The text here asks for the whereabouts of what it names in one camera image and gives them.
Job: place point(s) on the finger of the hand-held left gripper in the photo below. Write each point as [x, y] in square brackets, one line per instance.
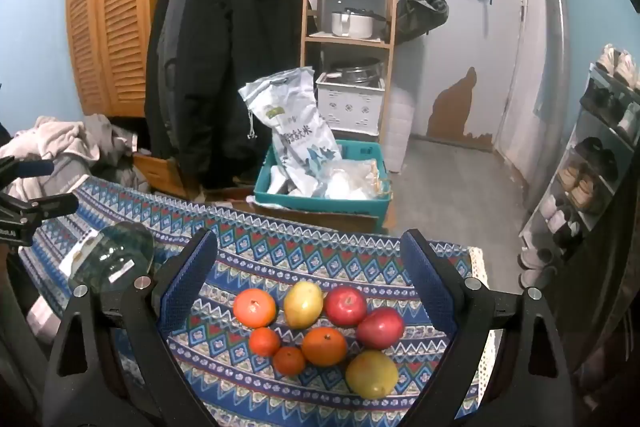
[30, 169]
[45, 207]

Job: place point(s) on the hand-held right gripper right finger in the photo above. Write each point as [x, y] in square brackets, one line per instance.
[430, 287]

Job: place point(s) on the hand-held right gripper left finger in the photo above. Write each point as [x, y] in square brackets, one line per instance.
[187, 287]

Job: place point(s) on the red apple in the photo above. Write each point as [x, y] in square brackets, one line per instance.
[380, 328]
[345, 305]

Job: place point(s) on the large orange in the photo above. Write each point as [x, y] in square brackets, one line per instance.
[324, 346]
[255, 307]

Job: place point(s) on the dark glass plate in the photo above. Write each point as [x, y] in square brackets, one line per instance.
[115, 257]

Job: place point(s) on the small tangerine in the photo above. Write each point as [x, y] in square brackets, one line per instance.
[264, 341]
[289, 360]

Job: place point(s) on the yellow pear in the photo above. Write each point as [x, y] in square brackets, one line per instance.
[372, 374]
[303, 304]

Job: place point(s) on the pile of grey clothes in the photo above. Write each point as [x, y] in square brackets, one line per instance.
[50, 137]

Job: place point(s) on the grey cloth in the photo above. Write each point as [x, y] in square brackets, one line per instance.
[107, 139]

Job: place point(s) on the blue patterned tablecloth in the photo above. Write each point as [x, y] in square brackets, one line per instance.
[300, 252]

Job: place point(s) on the wooden drawer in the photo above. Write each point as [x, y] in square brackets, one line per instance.
[160, 172]

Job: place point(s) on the clear plastic bag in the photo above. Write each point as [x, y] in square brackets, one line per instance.
[350, 182]

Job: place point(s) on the teal plastic basket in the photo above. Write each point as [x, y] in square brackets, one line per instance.
[320, 206]

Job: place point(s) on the wooden louvered wardrobe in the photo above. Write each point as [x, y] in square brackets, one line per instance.
[115, 7]

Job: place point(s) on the shoe rack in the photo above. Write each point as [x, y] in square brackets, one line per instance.
[605, 227]

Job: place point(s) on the white rice bag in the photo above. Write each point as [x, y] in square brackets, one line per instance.
[295, 127]

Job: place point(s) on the white patterned basket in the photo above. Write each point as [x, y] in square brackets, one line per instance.
[350, 107]

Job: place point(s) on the grey jacket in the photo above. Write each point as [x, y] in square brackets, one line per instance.
[172, 32]

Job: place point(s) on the black hooded coat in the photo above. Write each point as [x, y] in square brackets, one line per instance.
[225, 57]

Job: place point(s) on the steel pot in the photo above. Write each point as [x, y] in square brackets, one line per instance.
[357, 71]

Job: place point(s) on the white door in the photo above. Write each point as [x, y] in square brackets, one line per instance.
[535, 57]

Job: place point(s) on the white pot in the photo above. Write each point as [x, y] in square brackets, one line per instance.
[350, 26]

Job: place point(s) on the green bag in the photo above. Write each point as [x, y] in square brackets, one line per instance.
[420, 12]

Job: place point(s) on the wooden shelf rack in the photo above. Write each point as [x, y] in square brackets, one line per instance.
[390, 7]

